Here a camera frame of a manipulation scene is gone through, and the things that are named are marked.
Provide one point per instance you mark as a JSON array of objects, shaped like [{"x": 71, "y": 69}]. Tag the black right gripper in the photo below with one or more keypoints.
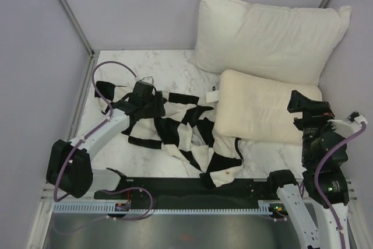
[{"x": 313, "y": 111}]

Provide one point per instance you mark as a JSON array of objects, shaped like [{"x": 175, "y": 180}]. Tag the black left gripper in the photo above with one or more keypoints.
[{"x": 158, "y": 109}]

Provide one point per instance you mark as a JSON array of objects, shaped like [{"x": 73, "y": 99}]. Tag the black white checkered pillowcase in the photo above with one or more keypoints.
[{"x": 187, "y": 132}]

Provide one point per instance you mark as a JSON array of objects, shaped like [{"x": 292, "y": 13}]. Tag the cream quilted pillow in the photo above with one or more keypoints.
[{"x": 255, "y": 108}]

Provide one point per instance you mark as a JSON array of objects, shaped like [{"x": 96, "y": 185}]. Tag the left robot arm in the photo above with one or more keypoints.
[{"x": 70, "y": 164}]

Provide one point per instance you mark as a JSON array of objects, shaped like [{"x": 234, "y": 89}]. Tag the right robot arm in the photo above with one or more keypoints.
[{"x": 323, "y": 152}]

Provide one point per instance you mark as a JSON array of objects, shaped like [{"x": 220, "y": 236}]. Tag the large white pillow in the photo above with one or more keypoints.
[{"x": 285, "y": 44}]

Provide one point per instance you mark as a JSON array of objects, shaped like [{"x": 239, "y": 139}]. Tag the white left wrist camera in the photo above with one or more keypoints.
[{"x": 147, "y": 79}]

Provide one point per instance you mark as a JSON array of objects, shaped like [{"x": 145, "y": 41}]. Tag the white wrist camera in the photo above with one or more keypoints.
[
  {"x": 350, "y": 125},
  {"x": 147, "y": 79}
]

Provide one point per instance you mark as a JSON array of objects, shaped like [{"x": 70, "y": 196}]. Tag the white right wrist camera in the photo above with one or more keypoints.
[{"x": 350, "y": 125}]

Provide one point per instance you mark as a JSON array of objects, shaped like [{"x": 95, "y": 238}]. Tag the white slotted cable duct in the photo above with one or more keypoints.
[{"x": 112, "y": 208}]

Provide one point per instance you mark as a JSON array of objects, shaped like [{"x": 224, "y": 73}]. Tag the aluminium frame post left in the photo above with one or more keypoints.
[{"x": 76, "y": 26}]

